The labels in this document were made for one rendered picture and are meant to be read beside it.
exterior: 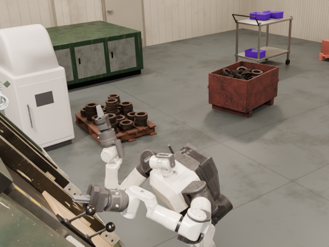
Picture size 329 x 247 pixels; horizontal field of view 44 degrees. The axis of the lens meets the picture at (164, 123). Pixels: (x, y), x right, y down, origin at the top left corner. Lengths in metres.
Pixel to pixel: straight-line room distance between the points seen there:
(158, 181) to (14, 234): 1.04
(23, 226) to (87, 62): 6.80
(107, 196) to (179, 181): 0.51
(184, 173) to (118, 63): 6.26
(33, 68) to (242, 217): 3.01
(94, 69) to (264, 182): 4.46
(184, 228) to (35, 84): 3.84
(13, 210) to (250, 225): 3.03
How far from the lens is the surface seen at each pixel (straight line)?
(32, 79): 5.16
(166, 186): 1.98
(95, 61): 7.90
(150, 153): 2.17
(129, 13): 10.55
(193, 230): 1.62
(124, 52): 8.14
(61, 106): 5.37
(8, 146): 1.85
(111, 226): 1.54
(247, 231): 3.85
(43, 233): 1.18
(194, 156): 2.06
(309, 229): 3.97
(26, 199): 1.41
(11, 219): 1.13
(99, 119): 2.07
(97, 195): 1.54
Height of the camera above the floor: 2.37
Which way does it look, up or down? 23 degrees down
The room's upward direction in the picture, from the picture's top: 3 degrees counter-clockwise
